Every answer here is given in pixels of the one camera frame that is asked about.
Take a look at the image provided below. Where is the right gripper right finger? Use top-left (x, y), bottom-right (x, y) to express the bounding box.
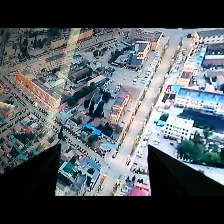
top-left (147, 144), bottom-right (224, 197)

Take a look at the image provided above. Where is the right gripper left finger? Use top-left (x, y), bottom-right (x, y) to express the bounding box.
top-left (0, 143), bottom-right (62, 197)

